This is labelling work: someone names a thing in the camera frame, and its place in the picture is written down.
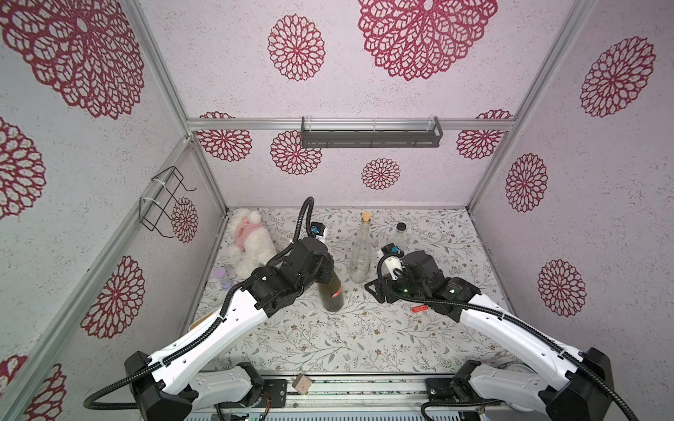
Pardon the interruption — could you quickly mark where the black wire wall basket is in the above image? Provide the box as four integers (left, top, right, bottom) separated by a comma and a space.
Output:
138, 166, 196, 239

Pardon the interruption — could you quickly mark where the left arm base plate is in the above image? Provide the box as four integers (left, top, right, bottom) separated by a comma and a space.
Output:
228, 378, 288, 409

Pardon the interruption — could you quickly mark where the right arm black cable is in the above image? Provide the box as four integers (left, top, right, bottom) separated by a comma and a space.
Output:
376, 254, 641, 421

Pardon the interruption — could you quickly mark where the tall clear corked bottle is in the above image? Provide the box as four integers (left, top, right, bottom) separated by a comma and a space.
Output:
349, 212, 372, 284

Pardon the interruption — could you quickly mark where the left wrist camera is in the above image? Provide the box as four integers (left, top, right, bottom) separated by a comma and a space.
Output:
308, 221, 326, 242

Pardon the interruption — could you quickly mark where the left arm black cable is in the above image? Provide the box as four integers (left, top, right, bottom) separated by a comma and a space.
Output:
82, 196, 317, 421

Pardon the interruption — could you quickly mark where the small wooden block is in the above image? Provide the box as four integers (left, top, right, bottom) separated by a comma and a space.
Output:
292, 373, 313, 396

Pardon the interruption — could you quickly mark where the black wall shelf rack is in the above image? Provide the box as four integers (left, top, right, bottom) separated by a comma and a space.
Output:
300, 118, 444, 149

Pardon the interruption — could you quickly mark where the small purple capped jar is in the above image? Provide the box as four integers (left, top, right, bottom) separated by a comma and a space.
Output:
212, 266, 235, 292

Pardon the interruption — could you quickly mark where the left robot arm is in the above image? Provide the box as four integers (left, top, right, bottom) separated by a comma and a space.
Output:
125, 237, 333, 420

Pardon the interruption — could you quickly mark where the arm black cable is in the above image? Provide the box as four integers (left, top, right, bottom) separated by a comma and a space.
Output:
82, 196, 317, 421
376, 254, 641, 421

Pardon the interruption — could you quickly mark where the dark green wine bottle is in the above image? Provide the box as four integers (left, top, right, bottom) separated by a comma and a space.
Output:
318, 272, 344, 312

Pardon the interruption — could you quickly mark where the white plush toy pink shirt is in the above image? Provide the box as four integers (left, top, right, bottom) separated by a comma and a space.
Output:
227, 208, 277, 280

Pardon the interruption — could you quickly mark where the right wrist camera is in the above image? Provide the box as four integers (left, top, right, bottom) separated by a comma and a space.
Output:
377, 243, 404, 281

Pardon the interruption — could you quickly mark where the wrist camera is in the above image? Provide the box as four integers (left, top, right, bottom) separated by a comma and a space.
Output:
377, 243, 404, 281
308, 221, 326, 242

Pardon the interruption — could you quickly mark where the clear bottle with red label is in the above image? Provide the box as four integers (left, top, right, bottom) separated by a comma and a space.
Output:
391, 222, 409, 254

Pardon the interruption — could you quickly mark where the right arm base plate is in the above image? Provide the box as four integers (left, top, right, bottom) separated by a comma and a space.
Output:
425, 377, 476, 403

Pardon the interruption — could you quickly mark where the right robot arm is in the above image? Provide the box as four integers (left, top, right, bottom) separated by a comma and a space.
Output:
366, 245, 614, 420

